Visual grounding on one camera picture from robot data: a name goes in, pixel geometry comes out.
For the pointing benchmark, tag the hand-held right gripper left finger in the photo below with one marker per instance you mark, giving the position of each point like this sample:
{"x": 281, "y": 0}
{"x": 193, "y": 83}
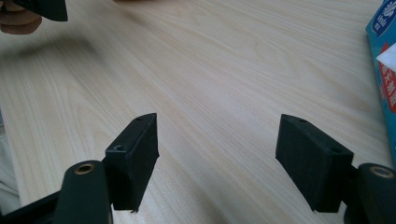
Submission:
{"x": 134, "y": 161}

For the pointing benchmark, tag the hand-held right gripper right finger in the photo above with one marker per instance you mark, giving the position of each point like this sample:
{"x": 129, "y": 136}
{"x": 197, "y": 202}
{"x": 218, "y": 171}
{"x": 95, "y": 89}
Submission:
{"x": 314, "y": 168}

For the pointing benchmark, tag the blue wet wipes pack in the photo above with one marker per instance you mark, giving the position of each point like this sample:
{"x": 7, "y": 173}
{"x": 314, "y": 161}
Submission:
{"x": 386, "y": 87}

